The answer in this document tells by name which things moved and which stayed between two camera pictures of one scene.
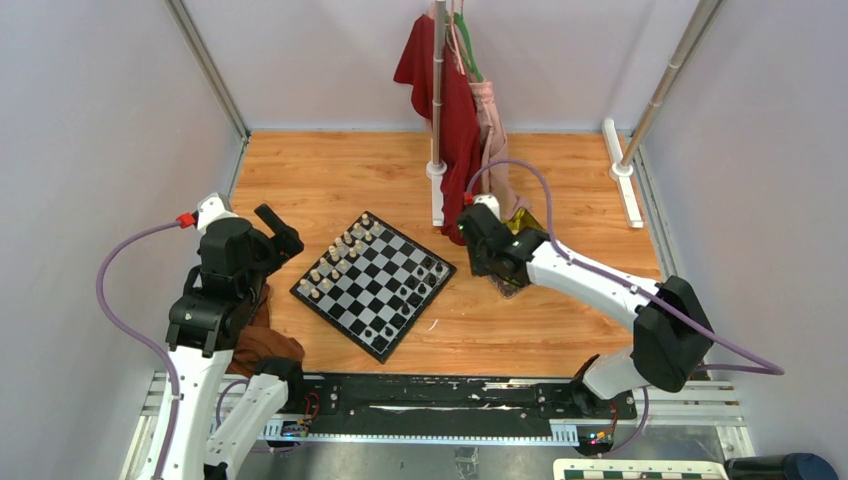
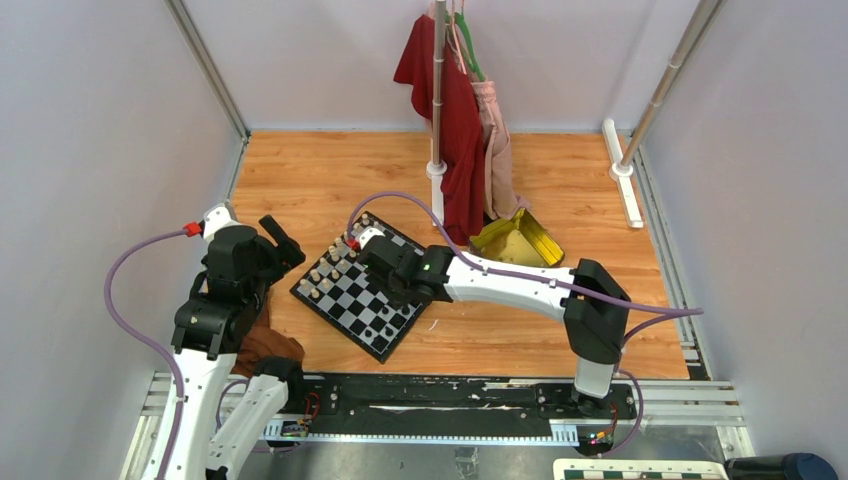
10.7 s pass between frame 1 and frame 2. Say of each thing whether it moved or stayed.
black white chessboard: stayed
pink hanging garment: stayed
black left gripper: stayed
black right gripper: moved
